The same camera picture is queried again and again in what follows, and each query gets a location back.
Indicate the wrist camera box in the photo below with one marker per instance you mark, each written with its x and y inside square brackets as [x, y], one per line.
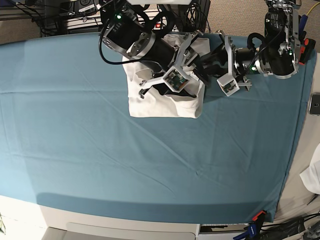
[175, 81]
[228, 84]

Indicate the black power strip red switch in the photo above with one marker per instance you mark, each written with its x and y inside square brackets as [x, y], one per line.
[152, 26]

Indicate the black orange clamp top right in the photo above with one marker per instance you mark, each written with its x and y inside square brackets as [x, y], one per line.
[306, 50]

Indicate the grey device right edge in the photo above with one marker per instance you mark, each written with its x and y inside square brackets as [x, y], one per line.
[314, 105]

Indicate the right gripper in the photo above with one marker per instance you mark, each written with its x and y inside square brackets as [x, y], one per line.
[172, 57]

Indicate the blue black clamp top right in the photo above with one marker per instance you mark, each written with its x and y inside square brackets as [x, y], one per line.
[302, 21]

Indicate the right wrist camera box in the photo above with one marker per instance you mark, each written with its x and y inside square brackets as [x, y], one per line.
[175, 81]

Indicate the black orange clamp bottom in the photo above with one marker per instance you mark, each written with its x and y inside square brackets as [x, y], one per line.
[259, 218]

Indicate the black orange clamp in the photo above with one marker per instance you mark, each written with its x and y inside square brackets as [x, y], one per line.
[306, 50]
[259, 218]

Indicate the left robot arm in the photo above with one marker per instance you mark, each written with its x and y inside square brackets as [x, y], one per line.
[276, 53]

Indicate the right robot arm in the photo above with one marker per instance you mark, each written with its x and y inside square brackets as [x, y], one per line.
[130, 32]

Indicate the teal table cloth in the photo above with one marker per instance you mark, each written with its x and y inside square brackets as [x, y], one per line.
[67, 140]

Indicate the blue clamp bottom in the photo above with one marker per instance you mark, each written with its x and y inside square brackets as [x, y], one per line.
[251, 232]

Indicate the white T-shirt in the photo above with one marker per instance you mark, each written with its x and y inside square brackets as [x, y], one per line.
[154, 105]

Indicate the white cloth right edge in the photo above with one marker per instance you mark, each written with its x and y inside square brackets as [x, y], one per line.
[311, 175]

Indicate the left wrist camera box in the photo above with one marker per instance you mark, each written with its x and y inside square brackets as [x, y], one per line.
[228, 84]

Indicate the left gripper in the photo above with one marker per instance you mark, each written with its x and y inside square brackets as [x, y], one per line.
[240, 61]

